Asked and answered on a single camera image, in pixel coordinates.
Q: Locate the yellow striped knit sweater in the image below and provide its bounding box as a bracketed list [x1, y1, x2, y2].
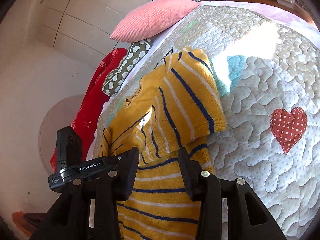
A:
[98, 47, 226, 239]

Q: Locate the beige heart patchwork quilt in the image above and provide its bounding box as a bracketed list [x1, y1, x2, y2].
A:
[89, 1, 319, 239]

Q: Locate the pink checked cushion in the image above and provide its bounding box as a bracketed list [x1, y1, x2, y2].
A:
[110, 0, 200, 43]

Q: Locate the green hedgehog print pillow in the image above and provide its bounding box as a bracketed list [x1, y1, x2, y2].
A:
[102, 38, 152, 97]

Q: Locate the red patterned duvet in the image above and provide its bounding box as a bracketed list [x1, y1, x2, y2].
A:
[49, 48, 128, 173]

